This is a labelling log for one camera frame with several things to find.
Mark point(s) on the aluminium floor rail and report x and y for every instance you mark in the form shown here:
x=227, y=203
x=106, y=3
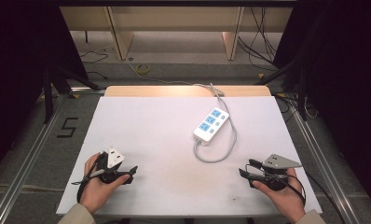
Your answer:
x=326, y=165
x=25, y=165

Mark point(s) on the white power strip blue sockets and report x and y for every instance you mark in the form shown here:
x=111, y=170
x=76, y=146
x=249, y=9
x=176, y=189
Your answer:
x=205, y=133

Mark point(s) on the black metal stand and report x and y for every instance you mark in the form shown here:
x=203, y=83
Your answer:
x=47, y=93
x=302, y=93

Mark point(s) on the wooden table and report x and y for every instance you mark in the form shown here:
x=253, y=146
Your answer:
x=162, y=90

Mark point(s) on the dark curtain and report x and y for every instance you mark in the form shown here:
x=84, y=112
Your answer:
x=348, y=93
x=16, y=77

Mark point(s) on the person's left hand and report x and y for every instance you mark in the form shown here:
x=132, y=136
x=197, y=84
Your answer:
x=93, y=193

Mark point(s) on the person's right hand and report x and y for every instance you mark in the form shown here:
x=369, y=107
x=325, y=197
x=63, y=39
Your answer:
x=287, y=200

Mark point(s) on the light wooden bench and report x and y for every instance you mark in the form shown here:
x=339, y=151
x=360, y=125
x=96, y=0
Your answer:
x=174, y=18

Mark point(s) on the yellow tape roll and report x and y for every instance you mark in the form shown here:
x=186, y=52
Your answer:
x=142, y=69

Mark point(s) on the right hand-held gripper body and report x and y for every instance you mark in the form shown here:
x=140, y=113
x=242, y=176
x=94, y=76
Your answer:
x=278, y=163

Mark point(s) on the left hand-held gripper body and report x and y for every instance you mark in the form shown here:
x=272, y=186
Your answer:
x=113, y=157

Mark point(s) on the white table cover sheet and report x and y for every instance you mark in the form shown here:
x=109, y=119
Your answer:
x=162, y=149

